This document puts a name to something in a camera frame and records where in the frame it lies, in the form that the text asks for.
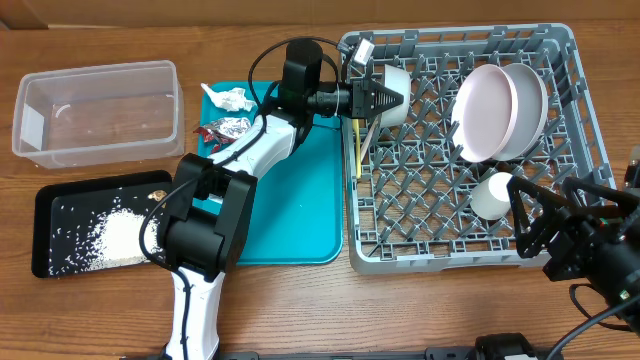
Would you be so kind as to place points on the pile of white rice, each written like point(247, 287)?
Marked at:
point(96, 234)

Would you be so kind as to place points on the white pink-rimmed plate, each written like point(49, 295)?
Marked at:
point(485, 112)

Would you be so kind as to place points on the white plastic fork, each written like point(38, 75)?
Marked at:
point(367, 141)

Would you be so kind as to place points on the clear plastic bin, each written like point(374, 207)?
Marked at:
point(100, 114)

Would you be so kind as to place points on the foil wrapper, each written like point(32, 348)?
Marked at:
point(222, 131)

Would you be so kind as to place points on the yellow plastic spoon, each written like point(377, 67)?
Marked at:
point(357, 148)

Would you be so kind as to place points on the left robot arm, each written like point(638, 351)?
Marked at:
point(205, 218)

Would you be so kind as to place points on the teal serving tray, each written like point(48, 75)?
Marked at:
point(297, 215)

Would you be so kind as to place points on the grey plate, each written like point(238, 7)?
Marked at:
point(532, 113)

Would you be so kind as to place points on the white plastic cup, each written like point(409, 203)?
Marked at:
point(490, 198)

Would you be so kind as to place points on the grey dishwasher rack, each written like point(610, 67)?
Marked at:
point(410, 211)

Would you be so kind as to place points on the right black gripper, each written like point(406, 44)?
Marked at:
point(567, 221)

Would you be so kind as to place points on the brown food scrap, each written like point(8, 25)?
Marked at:
point(157, 195)

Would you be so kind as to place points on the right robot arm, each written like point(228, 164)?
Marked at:
point(613, 292)

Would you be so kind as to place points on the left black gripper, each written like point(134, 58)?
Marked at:
point(361, 97)

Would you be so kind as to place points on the white tissue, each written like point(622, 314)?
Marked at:
point(233, 100)

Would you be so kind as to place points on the grey bowl with rice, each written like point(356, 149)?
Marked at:
point(398, 81)

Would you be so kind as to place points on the black tray bin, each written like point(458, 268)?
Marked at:
point(131, 184)

